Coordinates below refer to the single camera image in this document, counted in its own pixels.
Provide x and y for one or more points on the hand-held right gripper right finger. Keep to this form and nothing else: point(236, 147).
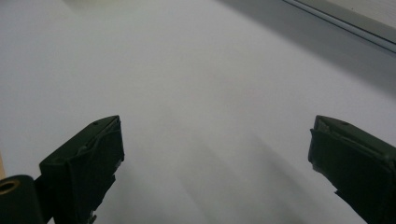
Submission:
point(358, 168)

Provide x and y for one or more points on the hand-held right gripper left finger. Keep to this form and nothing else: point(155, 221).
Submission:
point(81, 168)

